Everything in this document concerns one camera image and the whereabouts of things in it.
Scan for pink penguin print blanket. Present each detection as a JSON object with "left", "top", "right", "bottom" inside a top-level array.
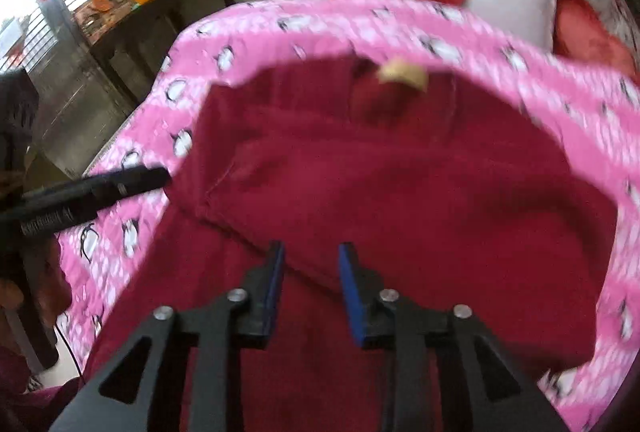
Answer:
[{"left": 57, "top": 0, "right": 640, "bottom": 432}]

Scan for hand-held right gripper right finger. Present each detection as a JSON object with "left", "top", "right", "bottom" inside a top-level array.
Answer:
[{"left": 339, "top": 243, "right": 566, "bottom": 432}]

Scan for dark wooden table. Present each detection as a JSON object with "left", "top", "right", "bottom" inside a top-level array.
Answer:
[{"left": 87, "top": 0, "right": 238, "bottom": 105}]

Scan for person's left hand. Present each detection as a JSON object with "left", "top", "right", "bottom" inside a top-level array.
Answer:
[{"left": 25, "top": 239, "right": 73, "bottom": 318}]

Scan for person's left forearm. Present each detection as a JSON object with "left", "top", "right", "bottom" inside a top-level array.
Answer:
[{"left": 0, "top": 342, "right": 96, "bottom": 432}]

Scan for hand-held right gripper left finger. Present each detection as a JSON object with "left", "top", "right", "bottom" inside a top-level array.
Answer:
[{"left": 50, "top": 241, "right": 286, "bottom": 432}]

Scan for dark red square pillow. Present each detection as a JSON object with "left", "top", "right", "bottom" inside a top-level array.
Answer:
[{"left": 82, "top": 57, "right": 621, "bottom": 432}]

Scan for black cable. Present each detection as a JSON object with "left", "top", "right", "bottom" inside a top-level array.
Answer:
[{"left": 52, "top": 312, "right": 86, "bottom": 379}]

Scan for cardboard boxes with orange print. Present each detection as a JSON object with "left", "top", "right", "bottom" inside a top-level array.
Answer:
[{"left": 75, "top": 0, "right": 133, "bottom": 33}]

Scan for small red heart pillow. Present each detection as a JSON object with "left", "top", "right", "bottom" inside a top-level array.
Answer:
[{"left": 552, "top": 0, "right": 638, "bottom": 83}]

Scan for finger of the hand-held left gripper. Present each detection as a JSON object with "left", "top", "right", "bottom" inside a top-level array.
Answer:
[{"left": 74, "top": 166, "right": 172, "bottom": 212}]

